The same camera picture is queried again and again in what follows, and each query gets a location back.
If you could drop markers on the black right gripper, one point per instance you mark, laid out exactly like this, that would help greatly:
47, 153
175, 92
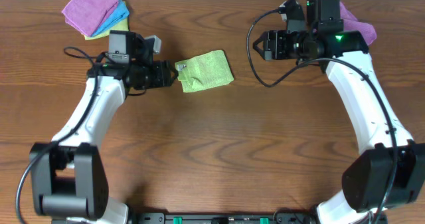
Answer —
274, 40

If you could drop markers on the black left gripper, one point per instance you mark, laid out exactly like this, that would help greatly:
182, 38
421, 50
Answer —
167, 74

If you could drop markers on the green microfibre cloth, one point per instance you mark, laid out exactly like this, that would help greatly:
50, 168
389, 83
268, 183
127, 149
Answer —
203, 72

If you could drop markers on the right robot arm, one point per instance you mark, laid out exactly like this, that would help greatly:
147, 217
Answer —
389, 171

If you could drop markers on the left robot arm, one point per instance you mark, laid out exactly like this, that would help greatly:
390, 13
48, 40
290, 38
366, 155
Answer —
68, 180

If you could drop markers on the folded green cloth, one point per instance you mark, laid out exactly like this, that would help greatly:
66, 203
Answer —
120, 26

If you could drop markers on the folded blue cloth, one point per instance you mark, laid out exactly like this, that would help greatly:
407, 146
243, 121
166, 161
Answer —
121, 12

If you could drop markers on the crumpled purple cloth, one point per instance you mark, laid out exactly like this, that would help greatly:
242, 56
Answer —
351, 23

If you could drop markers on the folded purple cloth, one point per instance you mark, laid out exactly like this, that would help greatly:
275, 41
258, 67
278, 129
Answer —
87, 15

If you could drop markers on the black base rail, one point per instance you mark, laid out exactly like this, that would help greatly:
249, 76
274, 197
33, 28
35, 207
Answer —
278, 218

